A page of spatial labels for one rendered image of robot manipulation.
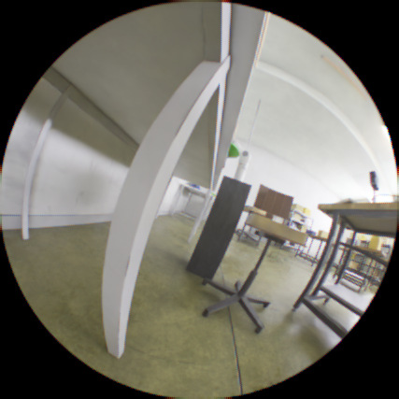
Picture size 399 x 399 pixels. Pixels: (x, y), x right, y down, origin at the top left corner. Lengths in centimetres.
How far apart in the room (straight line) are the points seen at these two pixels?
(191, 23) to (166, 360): 92
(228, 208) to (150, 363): 102
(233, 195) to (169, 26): 101
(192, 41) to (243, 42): 11
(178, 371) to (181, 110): 69
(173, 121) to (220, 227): 91
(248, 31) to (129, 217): 37
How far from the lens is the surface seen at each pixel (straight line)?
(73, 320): 64
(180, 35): 37
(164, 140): 16
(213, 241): 102
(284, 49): 381
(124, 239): 16
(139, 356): 59
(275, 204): 113
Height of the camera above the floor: 56
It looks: 2 degrees up
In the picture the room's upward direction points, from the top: 22 degrees clockwise
